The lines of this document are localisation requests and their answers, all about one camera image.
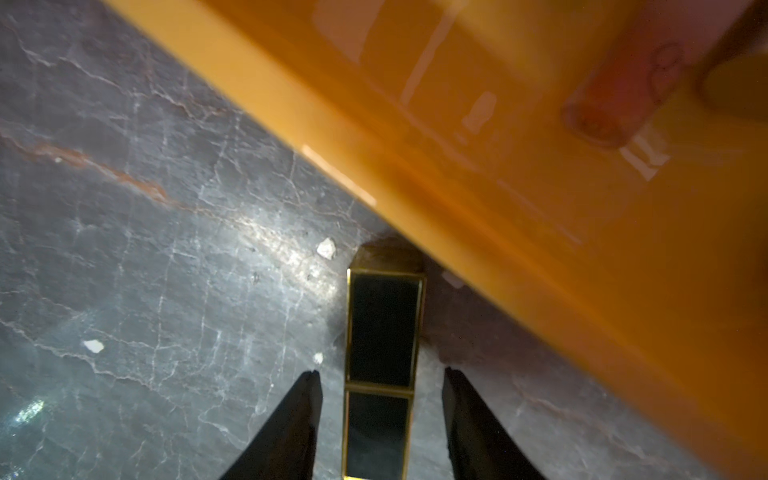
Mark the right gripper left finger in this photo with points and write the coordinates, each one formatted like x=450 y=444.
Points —
x=285 y=446

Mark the yellow storage tray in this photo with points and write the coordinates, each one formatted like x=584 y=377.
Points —
x=645 y=264

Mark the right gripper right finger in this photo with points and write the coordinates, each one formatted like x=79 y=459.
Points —
x=478 y=445

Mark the black gold square lipstick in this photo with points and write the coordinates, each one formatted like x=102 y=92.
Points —
x=386 y=286

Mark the pale pink lip gloss tube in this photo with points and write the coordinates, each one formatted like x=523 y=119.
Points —
x=656 y=52

